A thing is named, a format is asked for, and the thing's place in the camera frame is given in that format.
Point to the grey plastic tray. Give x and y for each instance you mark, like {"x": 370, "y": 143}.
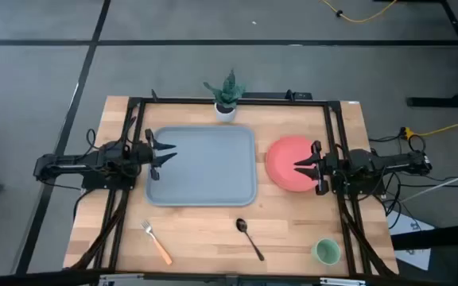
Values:
{"x": 205, "y": 167}

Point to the black spoon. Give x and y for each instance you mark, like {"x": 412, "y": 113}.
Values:
{"x": 241, "y": 225}

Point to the white plant pot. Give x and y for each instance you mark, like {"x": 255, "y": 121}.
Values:
{"x": 225, "y": 116}

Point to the black desk leg frame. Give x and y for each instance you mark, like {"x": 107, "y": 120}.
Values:
{"x": 443, "y": 102}

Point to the green potted plant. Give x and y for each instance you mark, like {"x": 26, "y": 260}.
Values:
{"x": 227, "y": 93}

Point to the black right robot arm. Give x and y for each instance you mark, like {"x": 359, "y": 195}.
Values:
{"x": 372, "y": 161}

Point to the white paper sheet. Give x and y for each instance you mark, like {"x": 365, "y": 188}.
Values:
{"x": 408, "y": 228}

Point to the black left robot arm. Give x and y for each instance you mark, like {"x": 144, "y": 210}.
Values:
{"x": 74, "y": 163}

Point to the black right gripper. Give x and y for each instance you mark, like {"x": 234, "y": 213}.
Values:
{"x": 326, "y": 165}

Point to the red round plate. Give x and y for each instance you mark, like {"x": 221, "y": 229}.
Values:
{"x": 284, "y": 163}

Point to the silver metal bracket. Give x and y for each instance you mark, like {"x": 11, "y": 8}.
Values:
{"x": 342, "y": 282}
{"x": 119, "y": 280}

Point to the black aluminium table frame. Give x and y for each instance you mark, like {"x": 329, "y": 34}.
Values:
{"x": 253, "y": 101}

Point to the black desk edge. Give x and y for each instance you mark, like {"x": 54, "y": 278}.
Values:
{"x": 443, "y": 235}

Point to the light green cup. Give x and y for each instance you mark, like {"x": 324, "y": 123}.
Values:
{"x": 327, "y": 252}

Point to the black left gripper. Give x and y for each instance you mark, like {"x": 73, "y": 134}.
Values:
{"x": 143, "y": 153}

